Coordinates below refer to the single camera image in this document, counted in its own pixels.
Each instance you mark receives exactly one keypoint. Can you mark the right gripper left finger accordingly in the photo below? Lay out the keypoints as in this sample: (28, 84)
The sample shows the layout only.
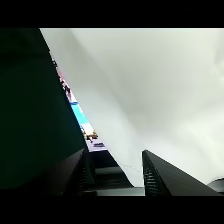
(75, 173)

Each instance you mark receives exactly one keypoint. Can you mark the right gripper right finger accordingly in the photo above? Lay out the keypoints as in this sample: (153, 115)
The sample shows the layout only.
(163, 178)

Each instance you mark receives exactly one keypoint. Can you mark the white garment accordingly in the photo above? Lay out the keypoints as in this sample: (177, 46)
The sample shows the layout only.
(150, 93)

